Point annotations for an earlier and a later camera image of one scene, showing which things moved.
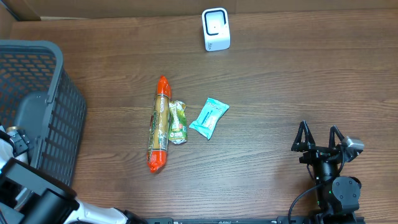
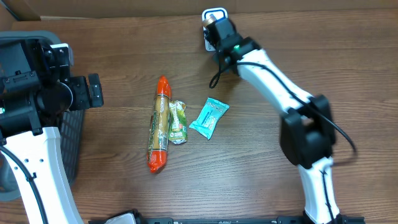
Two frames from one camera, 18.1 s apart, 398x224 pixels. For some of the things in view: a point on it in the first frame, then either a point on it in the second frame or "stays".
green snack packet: x=177 y=129 stays
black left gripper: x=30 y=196 -> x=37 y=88
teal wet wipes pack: x=212 y=112 stays
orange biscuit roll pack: x=157 y=153 stays
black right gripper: x=315 y=152 -> x=222 y=59
